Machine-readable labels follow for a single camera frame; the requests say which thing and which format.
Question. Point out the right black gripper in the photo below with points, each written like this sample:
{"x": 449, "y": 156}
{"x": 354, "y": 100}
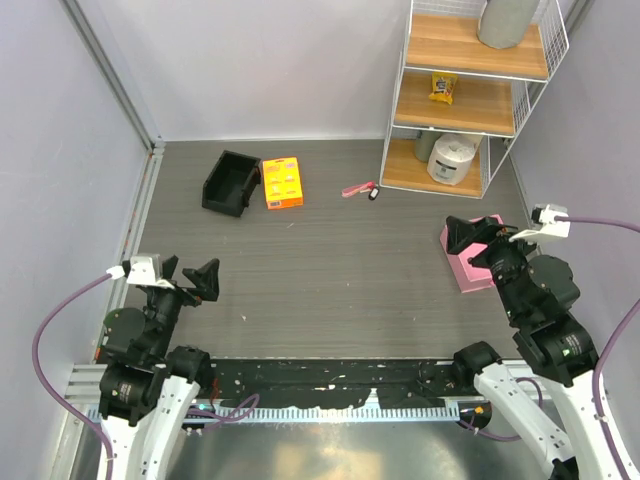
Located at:
{"x": 461, "y": 232}

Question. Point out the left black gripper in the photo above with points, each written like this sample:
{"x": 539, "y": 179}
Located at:
{"x": 205, "y": 279}

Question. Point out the pink strap keyring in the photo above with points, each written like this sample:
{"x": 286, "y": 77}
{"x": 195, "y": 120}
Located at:
{"x": 357, "y": 189}

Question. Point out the black key fob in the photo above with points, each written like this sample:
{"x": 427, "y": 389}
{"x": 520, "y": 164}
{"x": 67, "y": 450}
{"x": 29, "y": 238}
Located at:
{"x": 373, "y": 194}

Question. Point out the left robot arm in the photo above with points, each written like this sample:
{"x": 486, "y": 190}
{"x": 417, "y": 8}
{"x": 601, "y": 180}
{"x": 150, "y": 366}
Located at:
{"x": 148, "y": 386}

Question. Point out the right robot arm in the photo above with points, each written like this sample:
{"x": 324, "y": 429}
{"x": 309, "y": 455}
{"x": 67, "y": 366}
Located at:
{"x": 537, "y": 293}

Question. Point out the pink plastic tray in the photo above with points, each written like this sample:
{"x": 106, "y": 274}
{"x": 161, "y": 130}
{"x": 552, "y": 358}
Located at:
{"x": 468, "y": 278}

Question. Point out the white paper roll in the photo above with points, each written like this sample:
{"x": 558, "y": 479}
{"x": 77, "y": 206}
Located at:
{"x": 451, "y": 157}

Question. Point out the black plastic bin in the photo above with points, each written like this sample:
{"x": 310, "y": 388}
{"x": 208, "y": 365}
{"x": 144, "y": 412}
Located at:
{"x": 230, "y": 184}

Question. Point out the grey can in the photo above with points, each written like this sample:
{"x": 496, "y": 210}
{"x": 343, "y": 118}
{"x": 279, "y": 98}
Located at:
{"x": 424, "y": 144}

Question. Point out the orange cardboard box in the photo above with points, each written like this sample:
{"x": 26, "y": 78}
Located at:
{"x": 282, "y": 183}

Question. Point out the yellow snack packet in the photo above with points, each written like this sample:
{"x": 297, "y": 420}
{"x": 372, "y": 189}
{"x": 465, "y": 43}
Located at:
{"x": 443, "y": 85}

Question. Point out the grey felt cylinder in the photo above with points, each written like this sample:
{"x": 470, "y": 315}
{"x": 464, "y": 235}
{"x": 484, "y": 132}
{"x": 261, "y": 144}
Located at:
{"x": 503, "y": 23}

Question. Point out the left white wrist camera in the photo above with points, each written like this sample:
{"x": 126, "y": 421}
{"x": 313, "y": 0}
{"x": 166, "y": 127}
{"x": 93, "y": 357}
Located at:
{"x": 146, "y": 271}

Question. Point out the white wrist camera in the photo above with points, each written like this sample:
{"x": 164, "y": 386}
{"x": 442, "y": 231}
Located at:
{"x": 551, "y": 224}
{"x": 146, "y": 271}

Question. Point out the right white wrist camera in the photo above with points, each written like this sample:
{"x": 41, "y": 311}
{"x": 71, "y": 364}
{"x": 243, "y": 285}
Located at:
{"x": 551, "y": 224}

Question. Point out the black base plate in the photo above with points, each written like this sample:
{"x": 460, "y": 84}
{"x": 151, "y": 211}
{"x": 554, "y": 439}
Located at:
{"x": 335, "y": 384}

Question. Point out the aluminium frame rail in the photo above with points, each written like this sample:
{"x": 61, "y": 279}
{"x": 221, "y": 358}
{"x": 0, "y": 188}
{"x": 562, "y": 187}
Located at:
{"x": 99, "y": 55}

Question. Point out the white slotted cable duct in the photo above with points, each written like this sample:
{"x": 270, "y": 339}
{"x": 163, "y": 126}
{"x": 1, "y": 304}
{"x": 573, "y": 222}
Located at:
{"x": 370, "y": 411}

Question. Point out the white wire wooden shelf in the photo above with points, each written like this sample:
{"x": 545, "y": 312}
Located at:
{"x": 495, "y": 94}

